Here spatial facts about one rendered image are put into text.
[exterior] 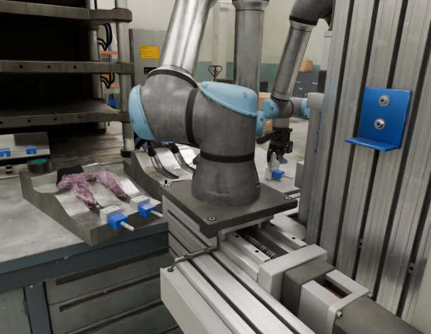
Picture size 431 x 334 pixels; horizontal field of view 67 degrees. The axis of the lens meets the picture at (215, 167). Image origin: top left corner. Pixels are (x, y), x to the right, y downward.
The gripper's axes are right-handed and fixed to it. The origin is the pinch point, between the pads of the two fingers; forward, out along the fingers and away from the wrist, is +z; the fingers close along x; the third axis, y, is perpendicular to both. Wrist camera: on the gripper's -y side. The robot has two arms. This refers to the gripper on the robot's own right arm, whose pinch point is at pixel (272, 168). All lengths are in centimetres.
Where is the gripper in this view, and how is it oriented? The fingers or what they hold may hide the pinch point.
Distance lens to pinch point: 153.3
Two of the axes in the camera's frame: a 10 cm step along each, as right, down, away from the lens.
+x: 6.7, -2.1, 7.1
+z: -0.3, 9.5, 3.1
